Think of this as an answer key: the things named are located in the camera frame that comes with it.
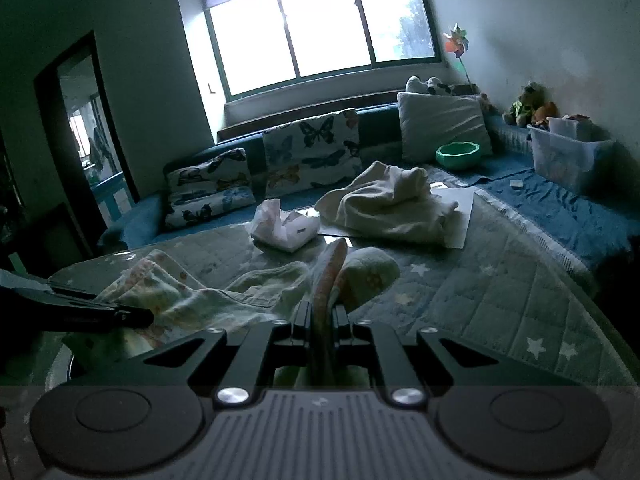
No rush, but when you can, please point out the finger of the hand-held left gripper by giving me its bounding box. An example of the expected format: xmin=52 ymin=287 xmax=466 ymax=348
xmin=90 ymin=301 xmax=155 ymax=329

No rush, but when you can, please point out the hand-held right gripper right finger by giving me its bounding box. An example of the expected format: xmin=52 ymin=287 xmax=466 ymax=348
xmin=332 ymin=305 xmax=501 ymax=409

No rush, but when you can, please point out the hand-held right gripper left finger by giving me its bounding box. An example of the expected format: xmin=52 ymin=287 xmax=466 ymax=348
xmin=142 ymin=301 xmax=313 ymax=409

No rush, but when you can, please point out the pale patterned baby garment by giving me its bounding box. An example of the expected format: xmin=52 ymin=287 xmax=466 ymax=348
xmin=62 ymin=237 xmax=401 ymax=391

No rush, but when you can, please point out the crumpled white pink cloth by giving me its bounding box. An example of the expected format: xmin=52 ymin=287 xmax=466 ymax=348
xmin=250 ymin=199 xmax=321 ymax=252

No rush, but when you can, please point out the cream cloth pile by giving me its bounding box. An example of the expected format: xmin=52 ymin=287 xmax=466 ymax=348
xmin=315 ymin=161 xmax=460 ymax=247

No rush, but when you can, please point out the star-print quilted table mat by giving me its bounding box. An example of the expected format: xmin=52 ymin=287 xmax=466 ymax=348
xmin=47 ymin=187 xmax=640 ymax=391

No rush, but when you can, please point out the long butterfly-print cushion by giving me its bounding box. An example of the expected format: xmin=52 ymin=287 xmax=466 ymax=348
xmin=164 ymin=148 xmax=257 ymax=231

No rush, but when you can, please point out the white paper sheet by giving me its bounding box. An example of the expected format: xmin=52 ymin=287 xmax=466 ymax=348
xmin=320 ymin=187 xmax=475 ymax=250

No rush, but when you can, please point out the large butterfly-print cushion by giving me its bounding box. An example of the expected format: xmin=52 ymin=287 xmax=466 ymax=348
xmin=262 ymin=108 xmax=363 ymax=200

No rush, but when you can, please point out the green bowl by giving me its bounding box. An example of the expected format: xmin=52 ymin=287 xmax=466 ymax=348
xmin=435 ymin=141 xmax=482 ymax=171

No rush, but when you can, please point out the white pillow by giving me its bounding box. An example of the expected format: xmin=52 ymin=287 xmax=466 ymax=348
xmin=397 ymin=91 xmax=493 ymax=163

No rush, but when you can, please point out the white plush toy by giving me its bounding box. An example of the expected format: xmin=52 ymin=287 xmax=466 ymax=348
xmin=405 ymin=76 xmax=453 ymax=97

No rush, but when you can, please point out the clear plastic storage box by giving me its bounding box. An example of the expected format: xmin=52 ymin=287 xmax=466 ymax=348
xmin=527 ymin=117 xmax=616 ymax=195

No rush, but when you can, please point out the green plush toy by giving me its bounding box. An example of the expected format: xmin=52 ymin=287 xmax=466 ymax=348
xmin=502 ymin=81 xmax=548 ymax=128

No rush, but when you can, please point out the window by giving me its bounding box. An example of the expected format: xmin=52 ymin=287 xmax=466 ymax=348
xmin=197 ymin=0 xmax=446 ymax=103

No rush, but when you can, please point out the orange plush toy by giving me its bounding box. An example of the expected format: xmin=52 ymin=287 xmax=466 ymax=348
xmin=530 ymin=101 xmax=560 ymax=127

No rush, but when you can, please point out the colourful pinwheel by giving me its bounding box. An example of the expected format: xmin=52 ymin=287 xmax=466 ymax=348
xmin=442 ymin=23 xmax=476 ymax=86

